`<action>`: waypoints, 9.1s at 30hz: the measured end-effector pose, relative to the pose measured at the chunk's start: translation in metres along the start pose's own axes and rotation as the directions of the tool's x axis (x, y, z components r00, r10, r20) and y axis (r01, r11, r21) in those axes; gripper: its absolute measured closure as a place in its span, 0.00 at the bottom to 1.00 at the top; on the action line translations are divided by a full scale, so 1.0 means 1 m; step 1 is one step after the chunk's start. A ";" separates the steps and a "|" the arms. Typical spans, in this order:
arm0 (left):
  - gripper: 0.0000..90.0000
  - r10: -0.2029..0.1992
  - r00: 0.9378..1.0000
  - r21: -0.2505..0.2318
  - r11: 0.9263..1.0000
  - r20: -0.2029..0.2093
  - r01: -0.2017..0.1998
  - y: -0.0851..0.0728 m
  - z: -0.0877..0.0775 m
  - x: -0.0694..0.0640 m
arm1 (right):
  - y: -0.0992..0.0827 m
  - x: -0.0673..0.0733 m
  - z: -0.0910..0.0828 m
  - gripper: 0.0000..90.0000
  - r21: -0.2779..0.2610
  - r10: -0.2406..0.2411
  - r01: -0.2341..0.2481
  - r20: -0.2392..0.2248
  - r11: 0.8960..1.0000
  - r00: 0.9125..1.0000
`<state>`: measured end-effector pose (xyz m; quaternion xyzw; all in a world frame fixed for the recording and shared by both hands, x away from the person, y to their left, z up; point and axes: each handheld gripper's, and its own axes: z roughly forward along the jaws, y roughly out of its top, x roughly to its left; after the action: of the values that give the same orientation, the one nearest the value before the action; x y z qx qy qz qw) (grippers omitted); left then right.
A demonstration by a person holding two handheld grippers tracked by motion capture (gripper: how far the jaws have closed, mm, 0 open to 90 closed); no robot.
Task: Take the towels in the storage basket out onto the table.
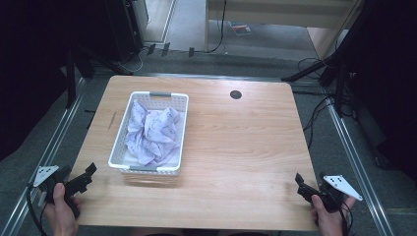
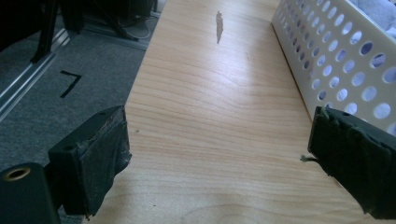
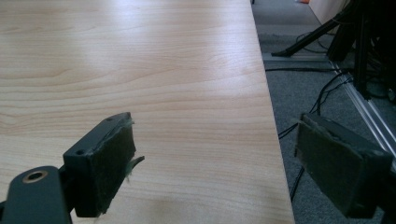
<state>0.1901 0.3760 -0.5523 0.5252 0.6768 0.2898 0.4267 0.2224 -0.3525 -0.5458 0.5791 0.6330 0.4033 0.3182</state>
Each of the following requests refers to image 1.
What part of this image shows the black hanging cable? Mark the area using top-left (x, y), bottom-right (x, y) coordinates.
top-left (194, 0), bottom-right (228, 55)

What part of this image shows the crumpled lavender cloth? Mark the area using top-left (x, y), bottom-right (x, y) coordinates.
top-left (123, 99), bottom-right (182, 167)

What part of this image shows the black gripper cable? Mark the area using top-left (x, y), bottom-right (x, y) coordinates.
top-left (337, 200), bottom-right (355, 236)
top-left (25, 184), bottom-right (50, 236)

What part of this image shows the person's right hand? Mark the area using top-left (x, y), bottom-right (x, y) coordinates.
top-left (310, 194), bottom-right (357, 236)

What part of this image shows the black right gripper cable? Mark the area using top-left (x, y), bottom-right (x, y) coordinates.
top-left (337, 200), bottom-right (355, 236)

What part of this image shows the black stand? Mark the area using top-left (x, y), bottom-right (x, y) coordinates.
top-left (58, 45), bottom-right (135, 110)
top-left (280, 0), bottom-right (382, 118)

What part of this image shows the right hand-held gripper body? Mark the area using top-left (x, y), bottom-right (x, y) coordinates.
top-left (303, 171), bottom-right (364, 213)

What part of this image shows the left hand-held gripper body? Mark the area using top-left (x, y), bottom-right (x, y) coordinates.
top-left (31, 164), bottom-right (89, 220)

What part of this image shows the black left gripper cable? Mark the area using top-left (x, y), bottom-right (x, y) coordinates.
top-left (25, 184), bottom-right (50, 236)

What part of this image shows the person's left hand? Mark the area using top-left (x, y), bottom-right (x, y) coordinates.
top-left (43, 182), bottom-right (82, 236)

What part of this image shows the black floor cable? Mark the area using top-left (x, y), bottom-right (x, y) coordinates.
top-left (291, 57), bottom-right (358, 150)

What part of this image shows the white plastic basket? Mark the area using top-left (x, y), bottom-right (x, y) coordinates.
top-left (107, 90), bottom-right (190, 177)

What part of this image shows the aluminium floor rail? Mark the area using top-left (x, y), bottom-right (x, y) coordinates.
top-left (0, 77), bottom-right (87, 236)
top-left (319, 86), bottom-right (396, 236)

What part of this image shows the black computer tower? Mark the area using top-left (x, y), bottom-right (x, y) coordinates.
top-left (103, 0), bottom-right (149, 63)

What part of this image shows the light wooden furniture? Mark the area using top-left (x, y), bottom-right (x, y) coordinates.
top-left (204, 0), bottom-right (366, 61)

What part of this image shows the book with red cover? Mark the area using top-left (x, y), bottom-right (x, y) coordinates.
top-left (230, 21), bottom-right (253, 36)

